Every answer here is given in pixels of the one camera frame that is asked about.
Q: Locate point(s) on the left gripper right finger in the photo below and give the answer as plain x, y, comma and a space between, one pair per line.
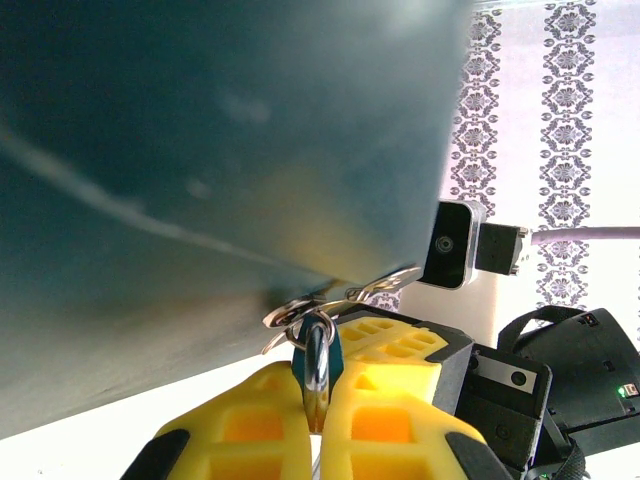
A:
380, 455

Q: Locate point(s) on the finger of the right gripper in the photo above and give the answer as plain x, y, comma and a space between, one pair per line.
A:
400, 360

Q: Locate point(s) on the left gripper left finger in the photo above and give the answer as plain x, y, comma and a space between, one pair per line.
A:
250, 455

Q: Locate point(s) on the small blue padlock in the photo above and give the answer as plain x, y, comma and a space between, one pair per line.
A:
316, 360

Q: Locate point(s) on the starry night tin box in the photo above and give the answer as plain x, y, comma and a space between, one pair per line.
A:
200, 125

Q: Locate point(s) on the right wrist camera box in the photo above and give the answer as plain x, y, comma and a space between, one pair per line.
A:
447, 245

